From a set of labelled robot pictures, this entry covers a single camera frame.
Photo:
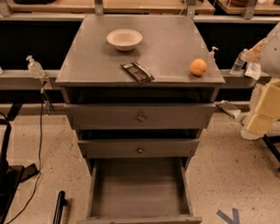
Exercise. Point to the grey open bottom drawer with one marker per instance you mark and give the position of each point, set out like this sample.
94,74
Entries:
139,191

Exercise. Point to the grey cloth on ledge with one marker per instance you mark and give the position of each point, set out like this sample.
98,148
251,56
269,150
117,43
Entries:
228,108

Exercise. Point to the grey top drawer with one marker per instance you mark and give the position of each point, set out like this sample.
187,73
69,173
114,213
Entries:
139,116

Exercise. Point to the black bar on floor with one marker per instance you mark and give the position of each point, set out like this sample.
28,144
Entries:
61,203

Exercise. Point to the clear pump sanitizer bottle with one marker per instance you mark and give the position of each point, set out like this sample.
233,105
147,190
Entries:
35,68

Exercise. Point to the orange fruit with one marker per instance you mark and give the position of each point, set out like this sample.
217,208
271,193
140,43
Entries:
198,67

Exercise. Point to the grey middle drawer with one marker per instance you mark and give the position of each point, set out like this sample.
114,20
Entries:
138,148

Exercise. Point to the black stand base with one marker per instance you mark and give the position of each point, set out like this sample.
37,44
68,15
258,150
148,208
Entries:
10,176

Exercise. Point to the small pump bottle behind cabinet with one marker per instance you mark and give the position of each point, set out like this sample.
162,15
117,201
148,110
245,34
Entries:
212,52

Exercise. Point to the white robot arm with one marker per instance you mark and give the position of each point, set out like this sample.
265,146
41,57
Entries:
265,107

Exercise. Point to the white ceramic bowl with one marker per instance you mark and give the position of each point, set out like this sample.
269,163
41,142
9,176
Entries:
124,39

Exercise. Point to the clear water bottle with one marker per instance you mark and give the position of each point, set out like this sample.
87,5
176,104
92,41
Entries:
239,63

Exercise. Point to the white crumpled packet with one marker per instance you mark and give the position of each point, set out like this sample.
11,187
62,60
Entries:
253,70

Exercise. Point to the grey drawer cabinet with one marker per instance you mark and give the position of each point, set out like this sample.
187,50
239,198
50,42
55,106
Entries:
92,71

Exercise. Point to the black metal leg right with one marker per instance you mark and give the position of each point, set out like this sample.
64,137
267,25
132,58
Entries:
271,141

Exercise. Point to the dark chocolate rxbar wrapper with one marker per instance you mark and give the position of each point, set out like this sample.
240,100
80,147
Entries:
137,72

